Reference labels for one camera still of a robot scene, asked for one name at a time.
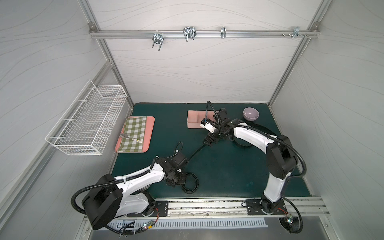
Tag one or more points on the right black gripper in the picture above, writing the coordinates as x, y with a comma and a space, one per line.
212, 137

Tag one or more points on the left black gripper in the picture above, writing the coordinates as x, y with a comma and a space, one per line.
173, 179

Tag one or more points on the pink compartment storage box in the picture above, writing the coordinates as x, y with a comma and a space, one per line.
195, 118

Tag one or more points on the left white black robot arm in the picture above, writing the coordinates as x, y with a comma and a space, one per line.
113, 197

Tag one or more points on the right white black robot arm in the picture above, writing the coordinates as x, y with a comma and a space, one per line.
283, 161

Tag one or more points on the dark green table mat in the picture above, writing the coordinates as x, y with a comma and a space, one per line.
225, 169

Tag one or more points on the purple small bowl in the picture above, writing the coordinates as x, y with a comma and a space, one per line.
250, 114

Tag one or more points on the grey ribbed ceramic mug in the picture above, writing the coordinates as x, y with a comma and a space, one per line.
145, 188

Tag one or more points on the green checkered cloth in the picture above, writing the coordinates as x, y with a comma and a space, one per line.
135, 128

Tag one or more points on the metal hook clamp centre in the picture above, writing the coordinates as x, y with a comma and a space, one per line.
189, 33

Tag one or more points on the metal hook clamp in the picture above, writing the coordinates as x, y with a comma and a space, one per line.
158, 39
189, 33
296, 34

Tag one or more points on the metal hook clamp left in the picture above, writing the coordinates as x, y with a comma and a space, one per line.
158, 39

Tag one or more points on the metal hook clamp right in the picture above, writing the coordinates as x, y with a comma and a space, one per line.
296, 34

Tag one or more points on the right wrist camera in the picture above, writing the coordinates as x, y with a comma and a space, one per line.
207, 125

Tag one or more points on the white cartoon handle spoon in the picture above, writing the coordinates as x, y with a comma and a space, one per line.
125, 136

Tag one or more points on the metal ring clamp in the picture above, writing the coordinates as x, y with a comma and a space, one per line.
223, 32

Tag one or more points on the white wire basket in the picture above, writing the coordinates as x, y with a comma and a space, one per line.
85, 127

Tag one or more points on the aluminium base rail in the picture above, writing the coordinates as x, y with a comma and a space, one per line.
187, 208

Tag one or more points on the aluminium crossbar rail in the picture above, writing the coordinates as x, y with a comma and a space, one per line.
201, 34

